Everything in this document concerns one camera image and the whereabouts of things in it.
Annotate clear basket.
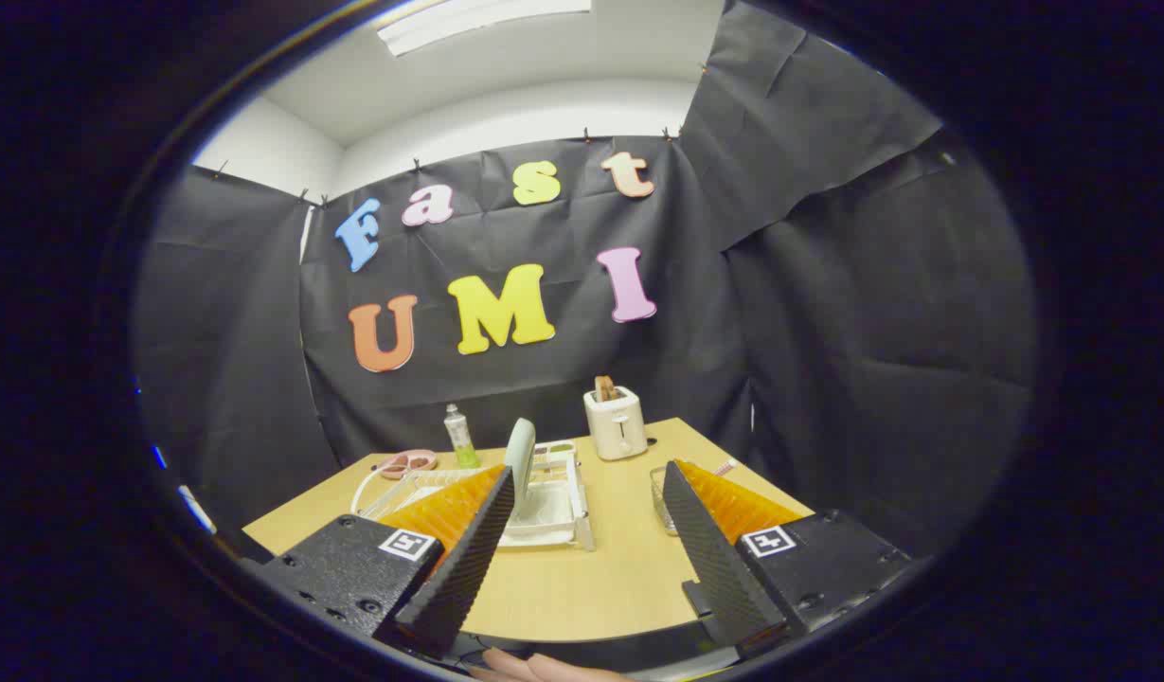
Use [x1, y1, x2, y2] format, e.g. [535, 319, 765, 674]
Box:
[650, 464, 683, 538]

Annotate ceiling light panel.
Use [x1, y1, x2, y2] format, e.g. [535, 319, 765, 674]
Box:
[377, 0, 593, 58]

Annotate pale green plate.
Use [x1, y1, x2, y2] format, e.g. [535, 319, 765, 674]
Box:
[504, 418, 538, 528]

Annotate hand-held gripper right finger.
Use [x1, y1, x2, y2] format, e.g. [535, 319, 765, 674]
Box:
[662, 459, 916, 661]

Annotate white toaster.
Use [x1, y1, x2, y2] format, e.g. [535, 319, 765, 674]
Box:
[583, 386, 650, 462]

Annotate clear bottle with green liquid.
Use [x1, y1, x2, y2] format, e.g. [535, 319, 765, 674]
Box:
[443, 404, 481, 470]

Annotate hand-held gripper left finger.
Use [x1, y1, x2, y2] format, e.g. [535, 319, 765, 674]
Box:
[250, 462, 517, 661]

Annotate white wire dish rack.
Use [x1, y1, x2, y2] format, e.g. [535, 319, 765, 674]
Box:
[351, 445, 598, 553]

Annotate black backdrop cloth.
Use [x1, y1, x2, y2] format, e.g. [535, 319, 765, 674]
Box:
[132, 0, 1037, 569]

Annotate small pink dish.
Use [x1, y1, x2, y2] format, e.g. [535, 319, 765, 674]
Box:
[380, 449, 439, 480]

